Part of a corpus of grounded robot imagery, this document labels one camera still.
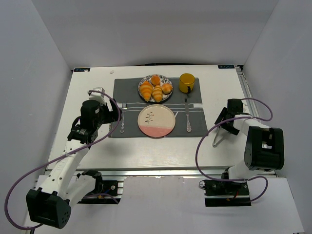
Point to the silver ornate fork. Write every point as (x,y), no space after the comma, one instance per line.
(124,109)

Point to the left blue corner label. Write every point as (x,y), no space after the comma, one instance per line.
(81,69)

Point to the round golden bread roll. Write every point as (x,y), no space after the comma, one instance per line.
(166,88)

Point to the round orange bun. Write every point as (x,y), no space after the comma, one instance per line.
(155,79)

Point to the large striped croissant bread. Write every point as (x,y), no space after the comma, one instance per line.
(146,90)

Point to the blue floral plate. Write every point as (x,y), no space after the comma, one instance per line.
(163,80)

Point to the small striped croissant bread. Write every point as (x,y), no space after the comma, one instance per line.
(157,93)

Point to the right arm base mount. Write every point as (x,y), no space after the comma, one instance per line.
(225,194)

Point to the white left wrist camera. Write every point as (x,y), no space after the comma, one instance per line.
(97,94)

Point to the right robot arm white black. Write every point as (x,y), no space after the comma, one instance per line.
(264,150)

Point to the silver ornate table knife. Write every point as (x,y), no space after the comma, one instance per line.
(189,129)

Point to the yellow mug black handle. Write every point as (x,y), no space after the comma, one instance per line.
(186,83)

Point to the cream and pink plate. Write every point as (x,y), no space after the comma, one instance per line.
(156,121)

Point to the blue corner label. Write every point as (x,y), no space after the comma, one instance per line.
(226,66)
(81,69)

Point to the grey striped placemat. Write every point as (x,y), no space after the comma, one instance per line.
(126,90)

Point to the aluminium front table rail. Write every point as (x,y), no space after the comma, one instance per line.
(120,174)

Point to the right blue corner label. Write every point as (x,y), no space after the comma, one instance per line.
(226,66)

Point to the silver metal tongs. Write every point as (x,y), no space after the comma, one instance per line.
(220,135)

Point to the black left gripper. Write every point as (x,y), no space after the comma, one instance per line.
(111,113)

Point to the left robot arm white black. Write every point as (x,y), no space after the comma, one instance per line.
(51,203)

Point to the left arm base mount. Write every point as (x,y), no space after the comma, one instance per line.
(103,189)

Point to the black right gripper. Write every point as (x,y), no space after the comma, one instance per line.
(226,121)

